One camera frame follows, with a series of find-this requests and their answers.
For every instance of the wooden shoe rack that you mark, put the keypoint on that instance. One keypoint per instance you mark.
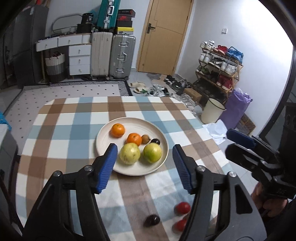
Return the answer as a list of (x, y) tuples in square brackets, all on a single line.
[(218, 70)]

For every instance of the checkered tablecloth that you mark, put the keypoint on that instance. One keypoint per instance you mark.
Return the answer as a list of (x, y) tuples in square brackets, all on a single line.
[(143, 188)]

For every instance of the wooden door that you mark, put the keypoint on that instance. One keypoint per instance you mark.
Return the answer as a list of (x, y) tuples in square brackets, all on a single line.
[(163, 36)]

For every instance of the cream trash bin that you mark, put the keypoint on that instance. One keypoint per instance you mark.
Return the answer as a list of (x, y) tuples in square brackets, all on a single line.
[(212, 111)]

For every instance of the woven laundry basket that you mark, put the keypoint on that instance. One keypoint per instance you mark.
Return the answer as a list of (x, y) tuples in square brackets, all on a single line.
[(56, 67)]

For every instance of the cardboard box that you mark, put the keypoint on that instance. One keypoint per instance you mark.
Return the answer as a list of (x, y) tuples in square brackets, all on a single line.
[(195, 96)]

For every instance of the teal suitcase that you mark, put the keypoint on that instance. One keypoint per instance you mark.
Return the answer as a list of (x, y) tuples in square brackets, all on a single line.
[(108, 14)]

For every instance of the green yellow guava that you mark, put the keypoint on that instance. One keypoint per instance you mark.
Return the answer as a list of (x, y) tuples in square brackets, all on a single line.
[(152, 152)]

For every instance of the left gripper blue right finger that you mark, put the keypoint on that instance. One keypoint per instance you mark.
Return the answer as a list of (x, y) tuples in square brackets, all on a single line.
[(186, 168)]

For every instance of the brown kiwi fruit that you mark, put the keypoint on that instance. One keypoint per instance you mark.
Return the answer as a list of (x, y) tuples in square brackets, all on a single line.
[(145, 139)]

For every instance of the dark grey refrigerator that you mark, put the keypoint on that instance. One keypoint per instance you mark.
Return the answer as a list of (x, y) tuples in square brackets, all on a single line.
[(28, 27)]

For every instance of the purple bag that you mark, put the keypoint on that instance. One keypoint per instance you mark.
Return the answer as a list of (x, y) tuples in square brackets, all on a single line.
[(236, 106)]

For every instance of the black bag on desk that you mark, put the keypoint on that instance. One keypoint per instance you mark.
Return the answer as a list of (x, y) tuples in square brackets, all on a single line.
[(86, 24)]

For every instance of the stacked shoe boxes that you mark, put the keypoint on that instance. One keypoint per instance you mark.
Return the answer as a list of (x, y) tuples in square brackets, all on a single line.
[(124, 22)]

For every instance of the cream round plate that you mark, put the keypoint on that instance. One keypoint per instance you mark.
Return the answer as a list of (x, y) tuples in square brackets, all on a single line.
[(142, 147)]

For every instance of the dark plum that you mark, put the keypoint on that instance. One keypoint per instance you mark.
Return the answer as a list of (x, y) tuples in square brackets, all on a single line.
[(156, 141), (152, 220)]

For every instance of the dotted floor rug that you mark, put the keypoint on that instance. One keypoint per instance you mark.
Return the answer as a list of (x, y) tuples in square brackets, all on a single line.
[(24, 109)]

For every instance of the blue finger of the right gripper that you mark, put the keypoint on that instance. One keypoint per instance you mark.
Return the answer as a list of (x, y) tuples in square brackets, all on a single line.
[(240, 139)]

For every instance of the white paper sheet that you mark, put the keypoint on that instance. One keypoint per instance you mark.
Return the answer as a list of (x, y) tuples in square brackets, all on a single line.
[(217, 131)]

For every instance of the person's right hand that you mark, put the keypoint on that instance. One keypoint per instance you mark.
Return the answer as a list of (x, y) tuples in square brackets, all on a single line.
[(273, 206)]

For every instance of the beige suitcase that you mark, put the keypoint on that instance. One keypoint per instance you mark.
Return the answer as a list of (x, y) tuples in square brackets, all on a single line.
[(100, 53)]

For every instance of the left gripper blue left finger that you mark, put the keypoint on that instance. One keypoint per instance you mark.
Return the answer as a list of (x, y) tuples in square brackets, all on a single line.
[(103, 167)]

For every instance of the white drawer desk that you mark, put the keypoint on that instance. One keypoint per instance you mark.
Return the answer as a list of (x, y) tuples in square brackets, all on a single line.
[(75, 47)]

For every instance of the silver aluminium suitcase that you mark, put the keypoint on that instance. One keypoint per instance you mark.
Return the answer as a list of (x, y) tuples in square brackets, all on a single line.
[(122, 50)]

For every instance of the oval mirror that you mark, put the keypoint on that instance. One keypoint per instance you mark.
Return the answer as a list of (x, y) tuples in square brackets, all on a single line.
[(66, 24)]

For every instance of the orange tangerine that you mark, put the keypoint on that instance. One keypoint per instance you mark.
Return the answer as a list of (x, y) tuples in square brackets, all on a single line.
[(134, 138), (117, 130)]

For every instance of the red tomato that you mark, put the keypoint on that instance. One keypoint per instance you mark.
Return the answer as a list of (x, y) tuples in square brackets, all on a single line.
[(182, 208), (180, 225)]

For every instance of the beige slippers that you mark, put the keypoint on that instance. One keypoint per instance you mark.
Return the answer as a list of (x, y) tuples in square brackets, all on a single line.
[(138, 87)]

